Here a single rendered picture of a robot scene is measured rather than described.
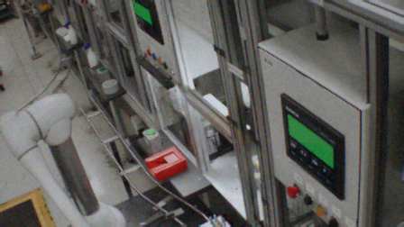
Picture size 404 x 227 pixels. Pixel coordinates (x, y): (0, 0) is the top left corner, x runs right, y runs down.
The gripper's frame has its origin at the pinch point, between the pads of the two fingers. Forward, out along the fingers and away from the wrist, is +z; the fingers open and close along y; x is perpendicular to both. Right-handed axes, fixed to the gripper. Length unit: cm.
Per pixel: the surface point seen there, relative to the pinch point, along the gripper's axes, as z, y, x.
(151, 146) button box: 14, -6, 60
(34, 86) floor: -14, -104, 389
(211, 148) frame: 36, -9, 44
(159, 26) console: 25, 57, 43
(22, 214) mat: -70, -103, 182
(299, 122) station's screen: 23, 61, -51
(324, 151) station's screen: 23, 58, -61
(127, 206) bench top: -7, -37, 63
